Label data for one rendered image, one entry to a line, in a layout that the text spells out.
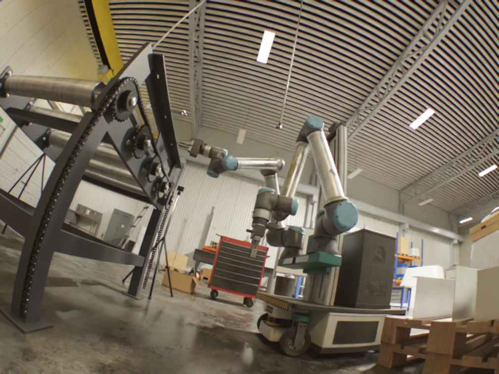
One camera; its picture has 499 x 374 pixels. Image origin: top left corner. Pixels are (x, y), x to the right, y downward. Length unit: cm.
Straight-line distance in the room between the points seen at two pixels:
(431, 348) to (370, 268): 70
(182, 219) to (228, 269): 855
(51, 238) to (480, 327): 150
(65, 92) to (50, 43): 1091
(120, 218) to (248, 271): 932
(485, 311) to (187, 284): 314
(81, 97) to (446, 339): 176
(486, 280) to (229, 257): 294
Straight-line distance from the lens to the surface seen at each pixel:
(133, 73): 100
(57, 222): 79
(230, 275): 322
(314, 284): 171
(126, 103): 86
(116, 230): 1177
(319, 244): 130
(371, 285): 155
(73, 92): 102
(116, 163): 144
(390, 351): 138
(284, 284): 451
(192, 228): 1143
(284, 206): 111
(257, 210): 108
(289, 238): 175
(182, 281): 328
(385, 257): 165
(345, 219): 117
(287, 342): 130
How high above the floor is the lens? 39
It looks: 24 degrees up
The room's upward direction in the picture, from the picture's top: 14 degrees clockwise
